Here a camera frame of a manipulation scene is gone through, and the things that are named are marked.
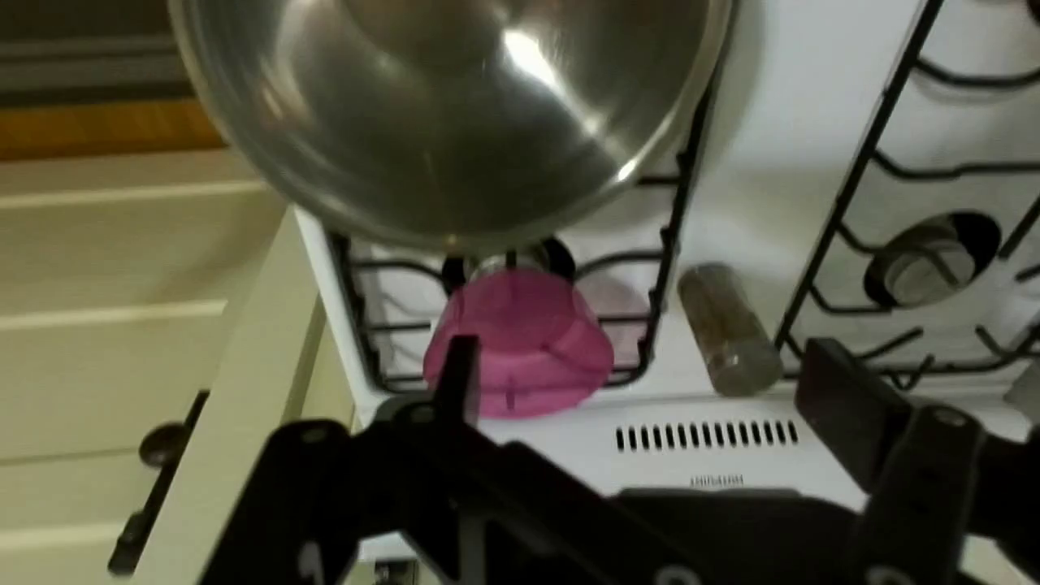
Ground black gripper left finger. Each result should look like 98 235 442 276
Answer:
199 334 697 585

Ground dark spice bottle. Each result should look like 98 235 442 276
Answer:
677 261 786 399

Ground stove burner cap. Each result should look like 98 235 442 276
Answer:
861 208 1003 313

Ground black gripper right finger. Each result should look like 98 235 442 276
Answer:
792 334 1040 585

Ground steel mixing bowl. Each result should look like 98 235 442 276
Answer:
165 0 741 256

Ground cream kitchen cabinet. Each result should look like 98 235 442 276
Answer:
0 99 367 585

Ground black drawer handle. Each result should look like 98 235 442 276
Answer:
103 385 215 578

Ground black stove grate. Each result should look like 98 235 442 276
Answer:
775 0 1040 390
326 78 721 396

